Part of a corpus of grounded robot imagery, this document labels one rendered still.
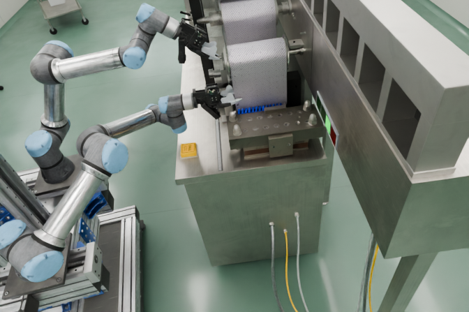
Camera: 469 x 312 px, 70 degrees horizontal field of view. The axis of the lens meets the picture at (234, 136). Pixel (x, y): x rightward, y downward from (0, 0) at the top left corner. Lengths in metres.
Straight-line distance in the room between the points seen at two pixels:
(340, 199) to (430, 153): 1.82
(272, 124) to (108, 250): 1.31
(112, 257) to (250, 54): 1.44
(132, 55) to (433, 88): 0.97
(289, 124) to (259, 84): 0.22
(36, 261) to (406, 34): 1.21
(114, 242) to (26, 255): 1.00
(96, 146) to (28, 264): 0.43
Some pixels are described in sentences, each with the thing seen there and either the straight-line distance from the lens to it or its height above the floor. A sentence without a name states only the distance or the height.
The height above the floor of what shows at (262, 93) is 1.10.
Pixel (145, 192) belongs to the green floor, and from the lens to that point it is 2.72.
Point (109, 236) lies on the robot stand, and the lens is 2.32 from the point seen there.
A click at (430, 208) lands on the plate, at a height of 1.34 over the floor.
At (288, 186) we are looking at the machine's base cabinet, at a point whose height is 0.75.
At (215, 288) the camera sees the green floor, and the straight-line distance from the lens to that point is 2.19.
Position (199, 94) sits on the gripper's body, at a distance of 1.48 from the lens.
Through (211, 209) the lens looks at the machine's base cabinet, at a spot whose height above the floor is 0.66.
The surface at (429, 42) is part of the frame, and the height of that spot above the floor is 1.65.
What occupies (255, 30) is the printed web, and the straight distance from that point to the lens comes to 1.63.
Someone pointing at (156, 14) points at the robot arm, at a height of 1.50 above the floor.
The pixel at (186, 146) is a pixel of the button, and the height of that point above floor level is 0.92.
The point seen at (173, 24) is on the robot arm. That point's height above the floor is 1.45.
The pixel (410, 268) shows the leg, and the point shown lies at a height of 0.89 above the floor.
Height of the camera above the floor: 1.98
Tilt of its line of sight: 42 degrees down
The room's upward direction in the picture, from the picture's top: 9 degrees counter-clockwise
